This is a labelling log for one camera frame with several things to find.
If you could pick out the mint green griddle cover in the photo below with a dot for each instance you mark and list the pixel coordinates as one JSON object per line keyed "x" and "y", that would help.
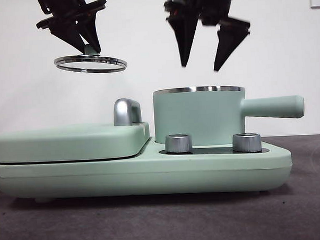
{"x": 65, "y": 142}

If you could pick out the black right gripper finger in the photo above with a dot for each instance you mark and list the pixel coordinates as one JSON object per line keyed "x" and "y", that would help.
{"x": 184, "y": 36}
{"x": 229, "y": 40}

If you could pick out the mint green breakfast machine base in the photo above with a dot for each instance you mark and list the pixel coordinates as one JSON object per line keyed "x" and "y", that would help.
{"x": 151, "y": 173}

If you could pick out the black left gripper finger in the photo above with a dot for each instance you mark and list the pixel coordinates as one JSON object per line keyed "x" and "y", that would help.
{"x": 91, "y": 30}
{"x": 68, "y": 32}

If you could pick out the glass lid with green knob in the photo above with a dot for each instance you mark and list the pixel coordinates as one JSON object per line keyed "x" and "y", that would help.
{"x": 89, "y": 49}

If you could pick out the silver control knob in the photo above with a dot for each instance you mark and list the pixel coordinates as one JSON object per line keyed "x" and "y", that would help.
{"x": 246, "y": 142}
{"x": 178, "y": 144}

